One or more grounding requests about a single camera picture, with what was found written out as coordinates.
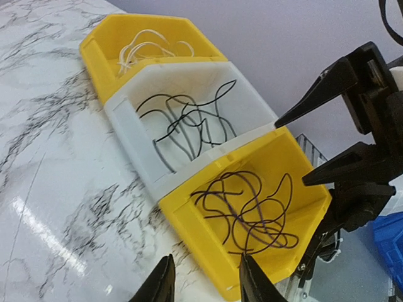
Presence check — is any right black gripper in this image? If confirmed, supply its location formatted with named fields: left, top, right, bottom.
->
left=275, top=42, right=402, bottom=232

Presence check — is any near yellow storage bin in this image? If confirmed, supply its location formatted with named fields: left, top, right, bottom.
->
left=159, top=127, right=331, bottom=301

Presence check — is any clear plastic storage bin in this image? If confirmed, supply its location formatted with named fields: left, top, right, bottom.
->
left=104, top=62, right=277, bottom=201

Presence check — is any yellow storage bin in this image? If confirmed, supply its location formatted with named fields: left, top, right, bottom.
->
left=159, top=127, right=331, bottom=301
left=79, top=14, right=227, bottom=104

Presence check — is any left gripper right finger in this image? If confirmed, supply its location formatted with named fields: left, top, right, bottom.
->
left=239, top=254, right=285, bottom=302

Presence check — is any blue plastic crate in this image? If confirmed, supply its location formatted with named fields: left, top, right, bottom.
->
left=372, top=212, right=402, bottom=289

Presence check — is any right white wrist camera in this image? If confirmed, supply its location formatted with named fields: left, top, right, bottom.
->
left=390, top=66, right=403, bottom=91

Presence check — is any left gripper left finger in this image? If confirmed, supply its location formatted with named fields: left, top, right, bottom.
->
left=129, top=254, right=176, bottom=302

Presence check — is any thin white cable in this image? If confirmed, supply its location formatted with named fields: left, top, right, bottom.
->
left=116, top=29, right=196, bottom=76

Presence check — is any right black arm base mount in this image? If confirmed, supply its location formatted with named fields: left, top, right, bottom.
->
left=296, top=215, right=341, bottom=289

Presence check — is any far yellow storage bin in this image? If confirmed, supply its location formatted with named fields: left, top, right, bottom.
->
left=79, top=14, right=227, bottom=104

